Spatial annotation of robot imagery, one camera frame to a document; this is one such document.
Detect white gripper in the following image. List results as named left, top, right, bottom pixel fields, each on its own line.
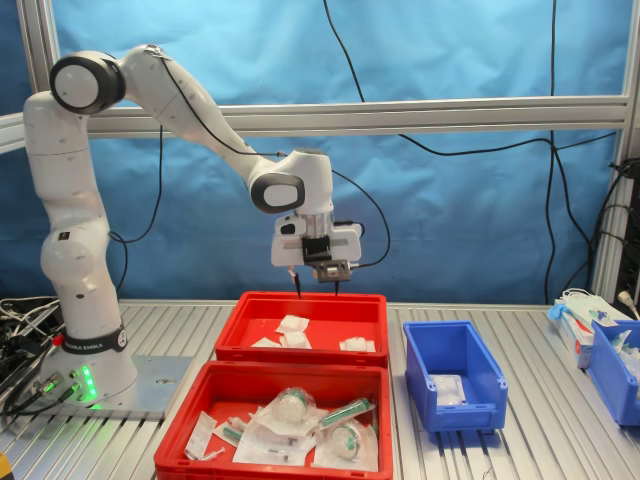
left=269, top=213, right=364, bottom=302

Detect white cardboard supply box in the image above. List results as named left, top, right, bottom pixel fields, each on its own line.
left=553, top=298, right=601, bottom=370

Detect red plastic crate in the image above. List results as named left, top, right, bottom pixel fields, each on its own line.
left=153, top=360, right=394, bottom=480
left=214, top=291, right=390, bottom=369

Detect packed round filter green band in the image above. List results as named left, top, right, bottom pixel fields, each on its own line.
left=267, top=387, right=317, bottom=429
left=310, top=418, right=380, bottom=472

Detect packed green syringe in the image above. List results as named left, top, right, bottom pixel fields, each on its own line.
left=319, top=394, right=377, bottom=429
left=213, top=417, right=252, bottom=445

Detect blue backdrop curtain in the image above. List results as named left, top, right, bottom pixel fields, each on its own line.
left=0, top=0, right=640, bottom=304

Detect blue plastic storage bin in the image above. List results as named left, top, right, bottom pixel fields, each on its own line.
left=402, top=319, right=509, bottom=434
left=585, top=318, right=640, bottom=427

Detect clear packet in blue bin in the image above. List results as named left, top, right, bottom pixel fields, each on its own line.
left=430, top=373, right=462, bottom=394

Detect clear needle blister pack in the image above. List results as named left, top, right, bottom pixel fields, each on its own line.
left=232, top=409, right=317, bottom=465

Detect white printed paper packet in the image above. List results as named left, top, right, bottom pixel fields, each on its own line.
left=182, top=410, right=219, bottom=460

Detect blue face masks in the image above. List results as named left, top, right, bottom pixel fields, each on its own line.
left=546, top=287, right=612, bottom=326

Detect white power plug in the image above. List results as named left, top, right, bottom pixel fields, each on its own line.
left=617, top=289, right=640, bottom=319

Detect plastic wrapped medical packs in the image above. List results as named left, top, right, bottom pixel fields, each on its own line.
left=605, top=327, right=640, bottom=377

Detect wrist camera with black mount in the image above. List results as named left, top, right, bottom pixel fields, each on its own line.
left=301, top=236, right=352, bottom=283

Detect black hanging cable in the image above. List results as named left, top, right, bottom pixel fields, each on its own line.
left=397, top=130, right=619, bottom=157
left=544, top=0, right=559, bottom=304
left=322, top=0, right=366, bottom=105

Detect black camera cable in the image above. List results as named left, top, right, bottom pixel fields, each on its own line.
left=107, top=44, right=391, bottom=294

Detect aluminium frame beam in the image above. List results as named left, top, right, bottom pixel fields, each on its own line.
left=0, top=112, right=26, bottom=154
left=87, top=93, right=630, bottom=140

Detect black and white cable clutter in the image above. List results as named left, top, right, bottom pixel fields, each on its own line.
left=0, top=294, right=66, bottom=419

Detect black cable bundle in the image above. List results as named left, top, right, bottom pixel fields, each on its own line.
left=582, top=159, right=632, bottom=301

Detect aluminium frame post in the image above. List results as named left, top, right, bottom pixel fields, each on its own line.
left=17, top=0, right=62, bottom=94
left=589, top=0, right=640, bottom=304

